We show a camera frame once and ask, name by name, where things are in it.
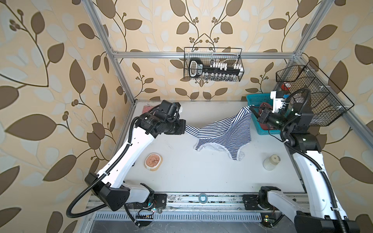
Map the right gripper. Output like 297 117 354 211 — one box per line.
250 105 293 135

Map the blue striped tank top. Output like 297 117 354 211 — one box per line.
185 106 252 161

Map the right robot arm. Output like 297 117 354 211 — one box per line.
249 87 360 233

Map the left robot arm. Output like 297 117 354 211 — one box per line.
66 100 186 227

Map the maroon tank top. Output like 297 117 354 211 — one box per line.
258 103 281 130

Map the red striped folded tank top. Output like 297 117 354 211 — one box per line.
142 105 154 113

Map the teal plastic basket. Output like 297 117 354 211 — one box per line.
246 93 282 136

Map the red white item in basket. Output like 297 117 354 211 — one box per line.
282 83 291 91

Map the beige round tape dispenser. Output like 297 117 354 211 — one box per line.
145 153 163 171

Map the white tape roll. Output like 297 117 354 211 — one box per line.
263 154 281 171

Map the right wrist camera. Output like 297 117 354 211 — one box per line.
270 91 286 113

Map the black handled tool in basket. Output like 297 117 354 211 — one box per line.
187 58 244 82

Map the black wire basket back wall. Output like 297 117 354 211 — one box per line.
182 47 244 82

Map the black wire basket wall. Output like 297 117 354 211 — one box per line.
182 47 244 82
276 60 355 126

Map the black wire basket right wall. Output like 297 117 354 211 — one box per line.
276 60 355 126

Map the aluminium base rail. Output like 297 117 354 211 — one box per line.
80 192 296 233

